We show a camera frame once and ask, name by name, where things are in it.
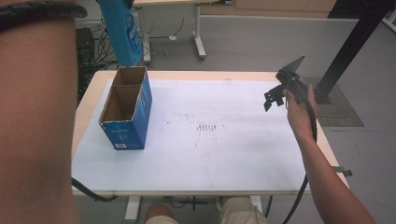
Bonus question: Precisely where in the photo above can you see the black metal frame post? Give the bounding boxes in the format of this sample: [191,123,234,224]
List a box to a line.
[311,0,396,105]

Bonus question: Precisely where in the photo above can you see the blue bottle with white cap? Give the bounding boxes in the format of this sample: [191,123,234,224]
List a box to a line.
[97,0,145,67]

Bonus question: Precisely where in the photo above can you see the person's right hand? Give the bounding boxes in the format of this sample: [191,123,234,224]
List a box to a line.
[284,83,319,139]

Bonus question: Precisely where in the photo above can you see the dark grey floor mat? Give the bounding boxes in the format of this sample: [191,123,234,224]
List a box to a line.
[306,77,365,128]

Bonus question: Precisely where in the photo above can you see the grey clip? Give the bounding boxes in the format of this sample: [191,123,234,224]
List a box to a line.
[331,166,354,177]

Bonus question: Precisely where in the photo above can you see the wooden cabinet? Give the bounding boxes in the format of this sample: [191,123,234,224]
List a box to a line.
[199,0,339,19]

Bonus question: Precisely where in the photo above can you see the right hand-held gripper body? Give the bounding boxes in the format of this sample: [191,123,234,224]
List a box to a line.
[275,55,312,105]

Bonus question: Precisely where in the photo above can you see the person's beige shorts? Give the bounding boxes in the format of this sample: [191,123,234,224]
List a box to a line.
[146,196,269,224]

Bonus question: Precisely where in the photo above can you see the light wooden table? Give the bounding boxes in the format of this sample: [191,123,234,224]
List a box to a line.
[71,69,349,223]

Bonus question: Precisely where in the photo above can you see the black box on floor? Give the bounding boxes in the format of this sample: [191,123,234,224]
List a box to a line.
[75,27,96,64]

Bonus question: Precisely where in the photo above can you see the person's bare knee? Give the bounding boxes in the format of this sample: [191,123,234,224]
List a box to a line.
[144,203,179,220]

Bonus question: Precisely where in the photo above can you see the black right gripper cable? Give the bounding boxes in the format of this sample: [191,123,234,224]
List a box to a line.
[281,75,319,224]

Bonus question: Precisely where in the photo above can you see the white-legged background table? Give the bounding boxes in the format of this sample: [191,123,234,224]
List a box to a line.
[130,0,233,64]

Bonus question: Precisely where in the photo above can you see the tangle of black floor cables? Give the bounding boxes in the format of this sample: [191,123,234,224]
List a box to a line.
[75,13,124,104]

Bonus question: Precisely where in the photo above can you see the white table mat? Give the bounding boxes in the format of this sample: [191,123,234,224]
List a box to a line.
[71,78,312,192]

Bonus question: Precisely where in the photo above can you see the blue cardboard box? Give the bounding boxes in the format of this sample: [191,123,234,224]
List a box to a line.
[98,65,153,151]

